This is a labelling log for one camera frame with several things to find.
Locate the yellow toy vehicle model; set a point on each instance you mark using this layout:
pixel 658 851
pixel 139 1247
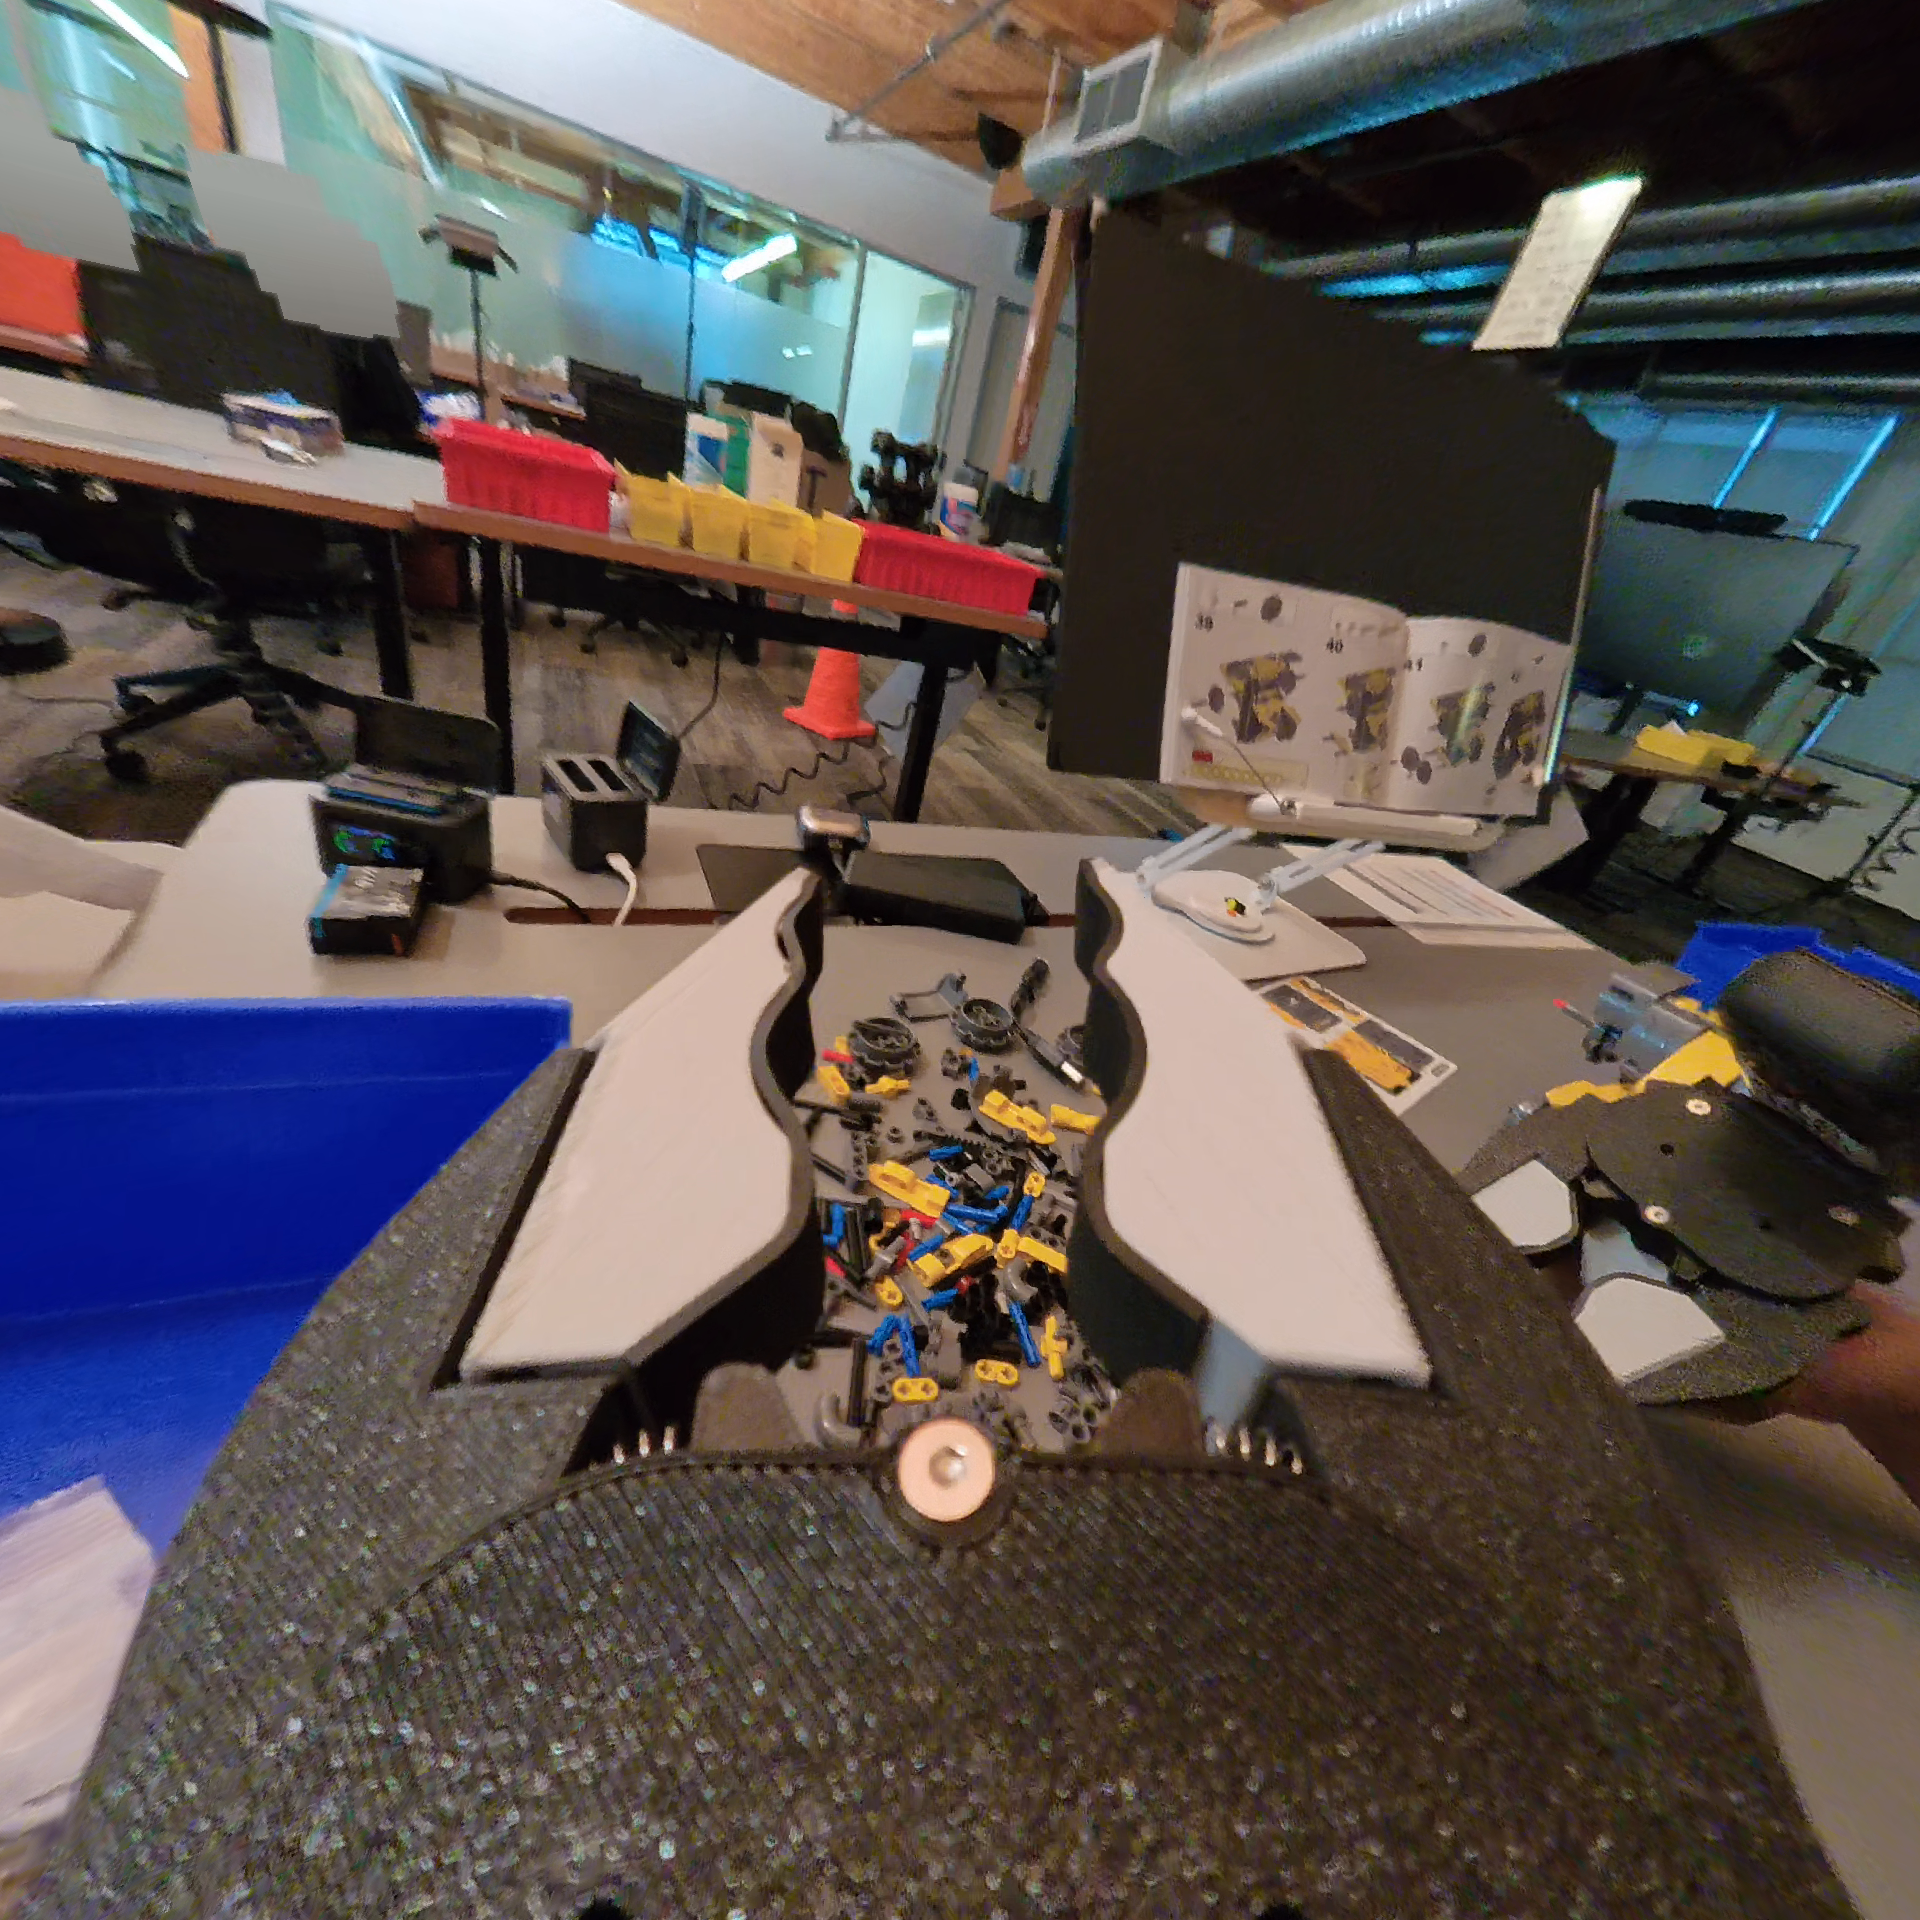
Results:
pixel 1642 1035

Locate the black tripod stand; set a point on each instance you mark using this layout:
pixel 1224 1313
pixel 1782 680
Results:
pixel 472 301

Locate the open instruction booklet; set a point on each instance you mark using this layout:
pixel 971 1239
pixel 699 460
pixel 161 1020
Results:
pixel 1348 706

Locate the white printed paper sheet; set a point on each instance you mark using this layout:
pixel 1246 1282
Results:
pixel 1441 898

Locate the black office chair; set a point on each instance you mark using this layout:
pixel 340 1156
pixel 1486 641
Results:
pixel 227 662

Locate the large dark panel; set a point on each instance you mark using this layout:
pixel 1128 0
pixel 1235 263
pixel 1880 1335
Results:
pixel 1321 436

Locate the long wood-edged desk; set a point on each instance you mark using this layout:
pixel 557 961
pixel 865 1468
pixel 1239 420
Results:
pixel 300 465

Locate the flat black box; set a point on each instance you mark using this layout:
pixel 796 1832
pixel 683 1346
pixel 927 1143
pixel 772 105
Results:
pixel 368 913

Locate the blue plastic bin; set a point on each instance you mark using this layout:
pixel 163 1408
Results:
pixel 1801 950
pixel 227 1170

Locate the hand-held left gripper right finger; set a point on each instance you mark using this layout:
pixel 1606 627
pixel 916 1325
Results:
pixel 1246 1200

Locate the clear bag of grey parts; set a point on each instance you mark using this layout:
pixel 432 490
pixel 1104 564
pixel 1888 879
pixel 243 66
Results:
pixel 61 1633

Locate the yellow sticker sheet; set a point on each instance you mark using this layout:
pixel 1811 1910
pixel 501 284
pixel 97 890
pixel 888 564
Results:
pixel 1356 1035

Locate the person's right hand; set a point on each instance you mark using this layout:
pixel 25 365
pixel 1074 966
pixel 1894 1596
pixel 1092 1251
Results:
pixel 1883 1371

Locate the orange traffic cone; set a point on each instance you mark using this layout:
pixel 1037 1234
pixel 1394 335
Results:
pixel 835 690

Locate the pile of small brick parts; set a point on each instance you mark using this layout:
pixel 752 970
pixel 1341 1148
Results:
pixel 962 1229

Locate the black charging dock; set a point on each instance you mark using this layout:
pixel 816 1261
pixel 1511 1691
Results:
pixel 593 805

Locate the white book stand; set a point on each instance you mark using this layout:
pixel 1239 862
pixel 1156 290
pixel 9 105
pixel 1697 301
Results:
pixel 1246 898

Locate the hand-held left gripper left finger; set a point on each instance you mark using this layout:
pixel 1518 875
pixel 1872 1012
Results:
pixel 662 1185

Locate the red plastic bin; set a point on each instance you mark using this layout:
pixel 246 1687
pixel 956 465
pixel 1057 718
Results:
pixel 525 471
pixel 946 569

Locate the black power adapter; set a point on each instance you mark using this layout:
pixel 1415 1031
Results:
pixel 939 893

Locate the black charger block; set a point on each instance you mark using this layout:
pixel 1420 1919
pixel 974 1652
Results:
pixel 406 832

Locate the hanging white sign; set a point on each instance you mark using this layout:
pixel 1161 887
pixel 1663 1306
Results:
pixel 1557 263

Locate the wooden-top standing desk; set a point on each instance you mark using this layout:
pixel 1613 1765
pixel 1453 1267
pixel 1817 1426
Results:
pixel 1724 771

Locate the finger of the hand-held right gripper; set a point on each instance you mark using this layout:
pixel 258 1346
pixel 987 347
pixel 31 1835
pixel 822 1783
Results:
pixel 1642 1325
pixel 1529 1213

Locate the small yellow bin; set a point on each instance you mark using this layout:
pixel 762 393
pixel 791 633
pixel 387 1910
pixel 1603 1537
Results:
pixel 654 508
pixel 715 522
pixel 779 532
pixel 835 544

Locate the black toothed wheel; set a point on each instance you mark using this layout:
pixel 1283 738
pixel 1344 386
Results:
pixel 984 1023
pixel 887 1046

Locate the silver ventilation duct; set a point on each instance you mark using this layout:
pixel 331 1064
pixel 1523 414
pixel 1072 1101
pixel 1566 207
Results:
pixel 1276 90

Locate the black computer monitor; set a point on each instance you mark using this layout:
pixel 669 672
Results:
pixel 1710 614

